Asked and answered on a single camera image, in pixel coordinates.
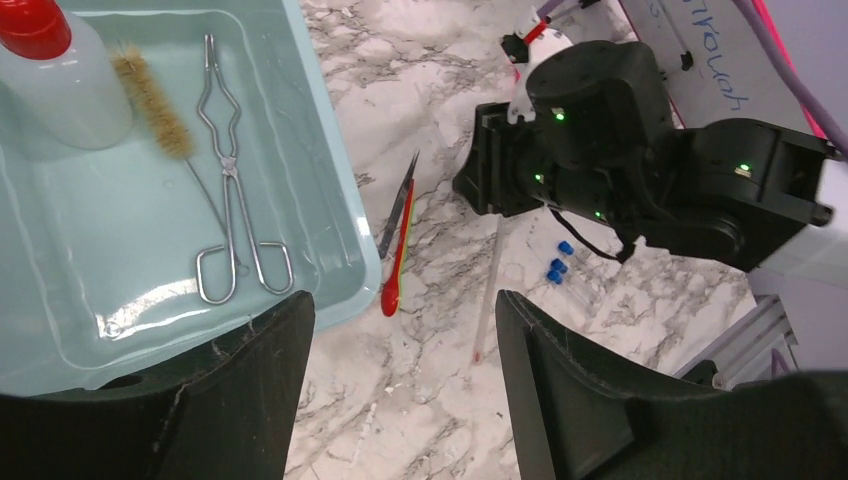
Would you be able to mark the glass stirring rod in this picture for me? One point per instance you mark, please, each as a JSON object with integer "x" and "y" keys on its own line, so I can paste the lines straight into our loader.
{"x": 489, "y": 294}

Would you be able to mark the tan test tube brush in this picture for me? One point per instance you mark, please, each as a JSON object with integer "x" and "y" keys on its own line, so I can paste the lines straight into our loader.
{"x": 168, "y": 128}

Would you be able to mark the aluminium extrusion rail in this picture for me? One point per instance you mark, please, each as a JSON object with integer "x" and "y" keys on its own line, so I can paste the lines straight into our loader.
{"x": 757, "y": 348}

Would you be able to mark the blue capped test tube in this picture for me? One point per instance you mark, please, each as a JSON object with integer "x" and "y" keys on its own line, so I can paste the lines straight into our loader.
{"x": 585, "y": 291}
{"x": 569, "y": 261}
{"x": 565, "y": 289}

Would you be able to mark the white red-capped wash bottle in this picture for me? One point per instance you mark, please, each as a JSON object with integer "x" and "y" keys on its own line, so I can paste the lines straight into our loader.
{"x": 60, "y": 69}

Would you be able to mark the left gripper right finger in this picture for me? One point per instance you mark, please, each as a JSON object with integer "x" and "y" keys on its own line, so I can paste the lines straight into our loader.
{"x": 581, "y": 411}

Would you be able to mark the pink framed whiteboard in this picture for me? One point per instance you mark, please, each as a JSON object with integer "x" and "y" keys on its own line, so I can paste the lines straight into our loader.
{"x": 713, "y": 63}

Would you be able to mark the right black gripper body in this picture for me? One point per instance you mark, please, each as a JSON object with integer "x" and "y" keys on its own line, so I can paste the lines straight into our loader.
{"x": 602, "y": 145}

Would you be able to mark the metal tweezers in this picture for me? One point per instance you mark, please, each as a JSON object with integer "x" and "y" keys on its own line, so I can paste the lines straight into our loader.
{"x": 397, "y": 208}

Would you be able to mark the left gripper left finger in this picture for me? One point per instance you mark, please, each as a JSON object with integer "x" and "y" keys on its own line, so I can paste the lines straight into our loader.
{"x": 225, "y": 409}

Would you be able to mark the teal plastic bin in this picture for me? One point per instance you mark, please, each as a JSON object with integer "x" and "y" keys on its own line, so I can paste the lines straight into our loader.
{"x": 98, "y": 247}

